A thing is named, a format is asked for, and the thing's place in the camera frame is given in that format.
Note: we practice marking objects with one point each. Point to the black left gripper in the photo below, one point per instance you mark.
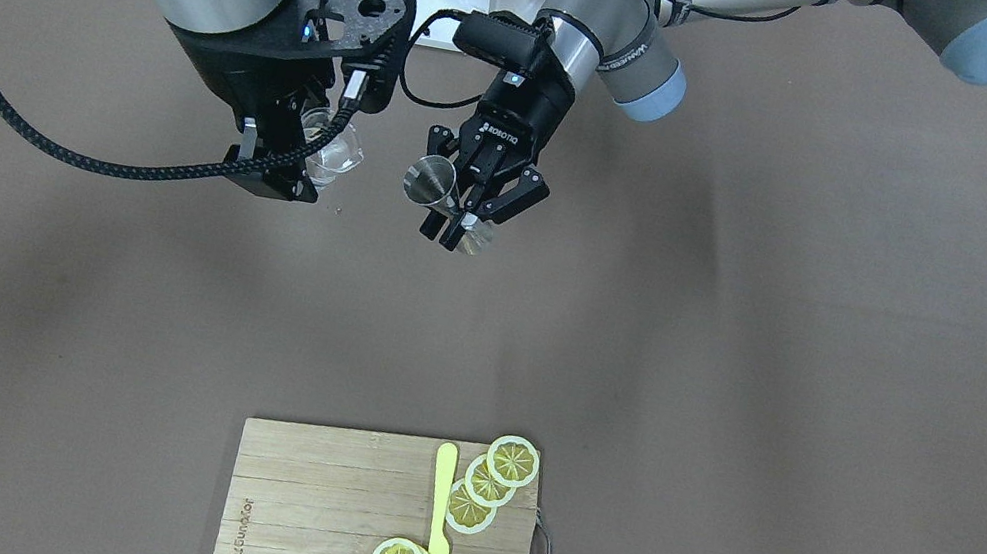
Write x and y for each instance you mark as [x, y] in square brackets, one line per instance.
[525, 110]

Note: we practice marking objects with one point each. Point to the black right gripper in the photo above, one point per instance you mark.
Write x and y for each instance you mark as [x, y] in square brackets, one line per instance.
[229, 75]

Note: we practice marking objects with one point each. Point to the clear glass cup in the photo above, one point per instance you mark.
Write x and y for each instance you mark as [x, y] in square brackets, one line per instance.
[339, 156]

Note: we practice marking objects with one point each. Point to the steel jigger measuring cup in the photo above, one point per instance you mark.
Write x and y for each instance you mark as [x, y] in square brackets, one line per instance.
[432, 183]

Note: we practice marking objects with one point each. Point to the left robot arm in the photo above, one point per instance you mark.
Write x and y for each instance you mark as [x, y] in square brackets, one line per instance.
[621, 44]

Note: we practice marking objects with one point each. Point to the wooden cutting board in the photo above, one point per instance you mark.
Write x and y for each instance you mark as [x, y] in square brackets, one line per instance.
[308, 489]

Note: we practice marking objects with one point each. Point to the yellow plastic knife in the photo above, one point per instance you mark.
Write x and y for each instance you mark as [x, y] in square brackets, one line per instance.
[444, 469]

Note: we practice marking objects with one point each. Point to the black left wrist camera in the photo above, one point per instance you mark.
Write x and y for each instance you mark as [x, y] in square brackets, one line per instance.
[503, 40]

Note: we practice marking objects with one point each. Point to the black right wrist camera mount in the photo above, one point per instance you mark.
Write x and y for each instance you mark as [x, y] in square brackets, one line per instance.
[367, 36]

